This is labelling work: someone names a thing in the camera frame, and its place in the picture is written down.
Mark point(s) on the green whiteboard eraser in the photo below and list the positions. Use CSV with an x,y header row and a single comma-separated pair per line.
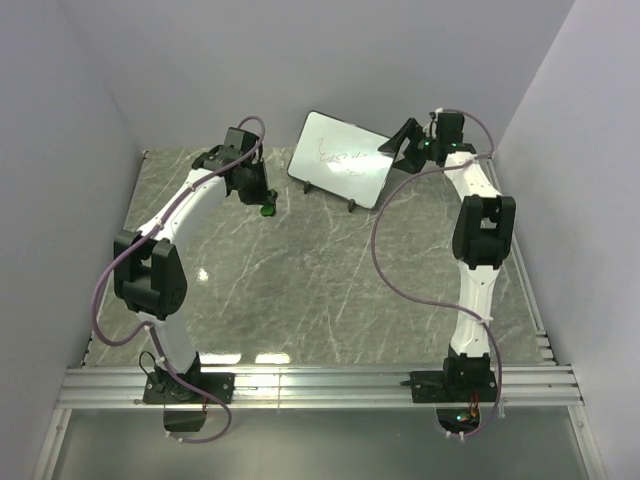
x,y
269,207

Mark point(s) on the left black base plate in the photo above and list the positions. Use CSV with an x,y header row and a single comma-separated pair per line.
x,y
162,389

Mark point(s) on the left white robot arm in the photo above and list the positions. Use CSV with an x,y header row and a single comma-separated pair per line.
x,y
149,276

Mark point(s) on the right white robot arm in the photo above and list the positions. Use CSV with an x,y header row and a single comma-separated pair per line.
x,y
481,242

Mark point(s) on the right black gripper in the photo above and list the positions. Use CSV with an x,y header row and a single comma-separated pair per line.
x,y
410,131

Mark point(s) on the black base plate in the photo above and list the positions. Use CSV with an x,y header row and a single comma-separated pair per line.
x,y
441,387
162,389

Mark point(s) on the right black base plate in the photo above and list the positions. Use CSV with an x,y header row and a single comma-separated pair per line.
x,y
441,387

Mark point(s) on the small whiteboard black frame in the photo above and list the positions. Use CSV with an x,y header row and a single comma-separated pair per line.
x,y
341,158

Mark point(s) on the aluminium mounting rail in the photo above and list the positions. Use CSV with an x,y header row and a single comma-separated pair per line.
x,y
313,387

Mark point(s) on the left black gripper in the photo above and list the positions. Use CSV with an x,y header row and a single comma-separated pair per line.
x,y
258,197

